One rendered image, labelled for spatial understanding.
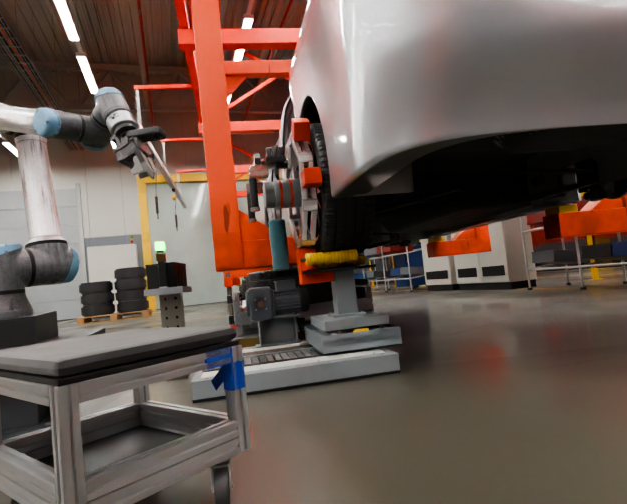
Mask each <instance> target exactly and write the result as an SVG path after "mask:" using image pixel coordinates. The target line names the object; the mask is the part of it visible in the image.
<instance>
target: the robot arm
mask: <svg viewBox="0 0 627 504"><path fill-rule="evenodd" d="M94 101H95V103H96V106H95V108H94V110H93V112H92V114H91V116H90V117H88V116H84V115H79V114H74V113H69V112H64V111H59V110H54V109H52V108H43V107H42V108H39V109H27V108H20V107H15V106H9V105H5V104H2V103H0V134H7V135H13V136H14V141H15V142H16V149H17V156H18V163H19V169H20V176H21V183H22V190H23V197H24V204H25V211H26V217H27V224H28V231H29V238H30V239H29V241H28V242H27V243H26V244H25V249H22V245H21V244H20V243H10V244H0V319H6V318H14V317H21V316H27V315H33V314H34V312H33V308H32V306H31V304H30V302H29V300H28V298H27V296H26V292H25V287H34V286H45V285H56V284H58V285H60V284H63V283H69V282H71V281H72V280H74V278H75V277H76V275H77V273H78V269H79V257H78V253H77V251H76V250H75V249H74V248H72V247H68V243H67V240H65V239H64V238H62V237H61V234H60V227H59V221H58V214H57V208H56V201H55V195H54V188H53V182H52V175H51V169H50V162H49V155H48V149H47V140H48V139H49V138H54V139H60V140H67V141H74V142H79V143H81V144H82V145H83V146H84V147H85V148H87V149H90V150H92V151H102V150H104V149H105V148H106V147H107V146H108V145H109V144H110V142H113V143H114V144H115V146H116V147H115V148H114V149H112V150H113V152H114V154H115V156H116V158H117V161H118V162H120V163H122V164H123V165H125V166H127V167H129V168H130V169H131V173H132V174H133V175H136V174H139V178H140V179H143V178H145V177H148V176H150V178H151V179H155V175H156V165H155V162H154V159H153V158H152V156H151V153H150V151H149V149H148V148H147V146H146V145H145V144H143V143H144V142H150V141H157V140H164V139H166V132H165V131H164V130H163V129H162V128H160V127H159V126H154V127H148V128H141V129H139V126H138V123H137V121H136V120H135V118H134V116H133V114H132V112H131V110H130V108H129V106H128V104H127V102H126V100H125V97H124V96H123V94H122V93H121V91H120V90H118V89H116V88H114V87H104V88H101V89H99V90H98V91H97V92H96V93H95V95H94Z"/></svg>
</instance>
